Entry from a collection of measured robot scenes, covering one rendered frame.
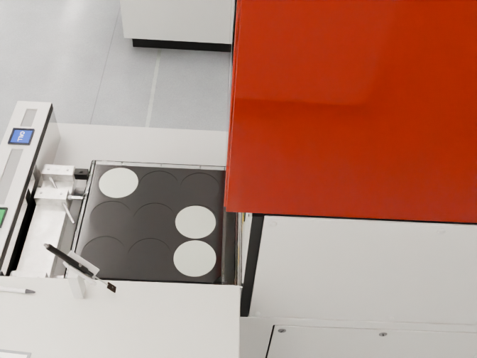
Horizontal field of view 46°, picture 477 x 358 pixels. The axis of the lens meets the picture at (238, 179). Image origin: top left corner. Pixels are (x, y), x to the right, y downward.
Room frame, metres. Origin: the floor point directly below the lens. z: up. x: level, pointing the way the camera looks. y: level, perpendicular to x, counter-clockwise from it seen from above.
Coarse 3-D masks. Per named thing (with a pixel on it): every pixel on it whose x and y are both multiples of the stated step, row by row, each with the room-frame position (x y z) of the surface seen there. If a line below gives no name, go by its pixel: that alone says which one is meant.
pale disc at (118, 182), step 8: (120, 168) 0.97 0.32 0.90; (104, 176) 0.94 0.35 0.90; (112, 176) 0.94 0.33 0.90; (120, 176) 0.94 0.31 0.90; (128, 176) 0.95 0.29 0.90; (136, 176) 0.95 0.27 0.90; (104, 184) 0.91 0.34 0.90; (112, 184) 0.92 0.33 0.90; (120, 184) 0.92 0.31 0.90; (128, 184) 0.92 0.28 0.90; (136, 184) 0.92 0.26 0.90; (104, 192) 0.89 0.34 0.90; (112, 192) 0.89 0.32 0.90; (120, 192) 0.89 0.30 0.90; (128, 192) 0.89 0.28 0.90
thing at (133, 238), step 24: (96, 168) 0.96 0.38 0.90; (144, 168) 0.98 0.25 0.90; (168, 168) 0.99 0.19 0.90; (96, 192) 0.88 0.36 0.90; (144, 192) 0.90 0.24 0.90; (168, 192) 0.91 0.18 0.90; (192, 192) 0.91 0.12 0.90; (216, 192) 0.92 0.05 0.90; (96, 216) 0.81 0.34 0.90; (120, 216) 0.82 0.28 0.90; (144, 216) 0.83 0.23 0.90; (168, 216) 0.83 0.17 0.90; (216, 216) 0.85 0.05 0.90; (96, 240) 0.74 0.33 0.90; (120, 240) 0.75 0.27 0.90; (144, 240) 0.75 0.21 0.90; (168, 240) 0.76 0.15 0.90; (192, 240) 0.77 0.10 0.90; (216, 240) 0.77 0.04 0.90; (96, 264) 0.68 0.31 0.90; (120, 264) 0.68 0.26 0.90; (144, 264) 0.69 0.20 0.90; (168, 264) 0.69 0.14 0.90; (216, 264) 0.71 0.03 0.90
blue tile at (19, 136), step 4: (16, 132) 1.01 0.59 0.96; (20, 132) 1.01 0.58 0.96; (24, 132) 1.01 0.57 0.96; (28, 132) 1.01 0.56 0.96; (12, 136) 0.99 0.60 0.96; (16, 136) 0.99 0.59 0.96; (20, 136) 1.00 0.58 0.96; (24, 136) 1.00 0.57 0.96; (28, 136) 1.00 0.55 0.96; (12, 140) 0.98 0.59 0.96; (16, 140) 0.98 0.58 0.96; (20, 140) 0.98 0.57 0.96; (24, 140) 0.98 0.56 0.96; (28, 140) 0.99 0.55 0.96
